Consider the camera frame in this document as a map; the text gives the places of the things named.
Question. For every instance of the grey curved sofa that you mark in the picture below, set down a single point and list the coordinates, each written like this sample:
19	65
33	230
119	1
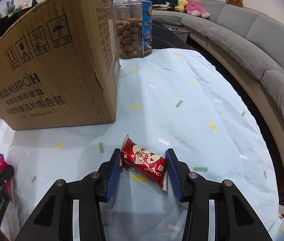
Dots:
257	42

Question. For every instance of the beige cloth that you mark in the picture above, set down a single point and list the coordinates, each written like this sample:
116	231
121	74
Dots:
164	6

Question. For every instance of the small grey side table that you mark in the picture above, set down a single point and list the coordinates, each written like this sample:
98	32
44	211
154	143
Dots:
179	34

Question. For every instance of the yellow plush toy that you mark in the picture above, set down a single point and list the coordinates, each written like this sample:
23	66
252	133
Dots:
181	5

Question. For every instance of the red candy packet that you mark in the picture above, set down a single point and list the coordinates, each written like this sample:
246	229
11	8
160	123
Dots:
142	160

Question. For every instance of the grey rabbit plush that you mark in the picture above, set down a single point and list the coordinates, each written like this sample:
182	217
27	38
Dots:
11	6

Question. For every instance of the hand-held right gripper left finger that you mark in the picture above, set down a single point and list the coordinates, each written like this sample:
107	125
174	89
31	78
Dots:
113	178

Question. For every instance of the pink snack packet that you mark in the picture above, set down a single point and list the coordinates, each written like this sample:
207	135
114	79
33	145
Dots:
1	163

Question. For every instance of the black coffee table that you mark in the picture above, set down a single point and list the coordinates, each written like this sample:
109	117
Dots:
167	42

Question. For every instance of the brown cardboard box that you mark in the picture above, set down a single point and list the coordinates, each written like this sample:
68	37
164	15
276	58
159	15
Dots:
51	80

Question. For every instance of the small pink doll plush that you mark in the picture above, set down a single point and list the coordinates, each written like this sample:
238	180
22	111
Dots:
23	5

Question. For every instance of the black cone ornament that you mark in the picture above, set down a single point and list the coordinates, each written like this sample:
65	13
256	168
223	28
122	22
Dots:
34	2

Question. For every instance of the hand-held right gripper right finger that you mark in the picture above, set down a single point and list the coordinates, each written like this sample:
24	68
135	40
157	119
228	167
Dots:
174	178

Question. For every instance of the clear plastic jar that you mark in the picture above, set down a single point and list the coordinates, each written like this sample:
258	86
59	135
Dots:
129	35

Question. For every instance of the pink plush toy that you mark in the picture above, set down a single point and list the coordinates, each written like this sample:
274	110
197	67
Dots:
197	8

